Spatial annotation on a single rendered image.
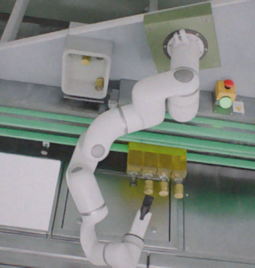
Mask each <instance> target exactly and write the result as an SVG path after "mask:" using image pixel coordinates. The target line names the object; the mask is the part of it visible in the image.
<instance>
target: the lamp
mask: <svg viewBox="0 0 255 268"><path fill-rule="evenodd" d="M219 101H220V106H221V107H223V108H229V107H230V106H231V104H232V99H231V98H230V97H229V96H224V97H222V98H220V100H219Z"/></svg>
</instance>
